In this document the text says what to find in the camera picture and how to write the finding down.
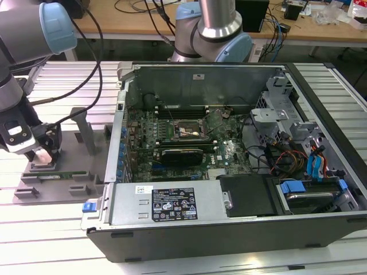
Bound yellow red black wire bundle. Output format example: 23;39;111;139
271;148;306;174

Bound metal socket cover frame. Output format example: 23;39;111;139
202;110;225;140

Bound grey parts rack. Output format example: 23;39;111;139
13;106;116;205

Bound hard disk blue carrier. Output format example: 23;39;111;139
275;178;350;215

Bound silver CPU green edge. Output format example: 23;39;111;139
33;149;54;168

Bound RAM slot white latches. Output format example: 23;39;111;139
154;105;209;111
156;140;215;145
154;112;210;116
157;145;216;150

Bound black graphics card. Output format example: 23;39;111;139
158;147;204;167

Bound black internal cable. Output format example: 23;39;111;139
246;144;273;172
240;113;259;172

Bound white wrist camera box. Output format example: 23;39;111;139
0;119;37;155

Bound small black box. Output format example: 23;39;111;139
283;2;302;21

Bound CPU socket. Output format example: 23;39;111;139
171;117;209;142

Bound blue network cable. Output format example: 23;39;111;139
269;13;289;62

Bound green RAM stick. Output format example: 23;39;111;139
22;170;87;177

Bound silver metal drive cage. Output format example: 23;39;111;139
248;71;327;144

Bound wooden desk white legs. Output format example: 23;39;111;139
61;14;367;62

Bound black computer tower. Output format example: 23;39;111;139
235;0;271;33

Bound black and silver PC case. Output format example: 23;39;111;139
81;61;367;264

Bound blue case latch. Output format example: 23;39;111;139
81;201;97;214

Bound blue data cable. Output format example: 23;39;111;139
314;145;327;184
307;154;319;178

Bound green motherboard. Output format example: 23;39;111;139
124;106;255;183

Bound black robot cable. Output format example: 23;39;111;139
28;7;104;104
31;57;104;140

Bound grey plastic case latch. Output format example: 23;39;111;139
116;61;135;83

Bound silver power supply with label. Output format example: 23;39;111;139
110;180;230;226

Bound small silver heatsink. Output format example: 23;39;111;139
206;168;228;180

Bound clear plastic bags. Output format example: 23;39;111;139
311;5;349;25

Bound red white package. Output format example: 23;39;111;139
347;0;367;30

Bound orange wire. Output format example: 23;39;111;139
322;154;330;180

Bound large black equipment box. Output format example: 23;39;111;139
64;0;93;19

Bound black plastic bay cover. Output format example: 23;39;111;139
219;174;278;218

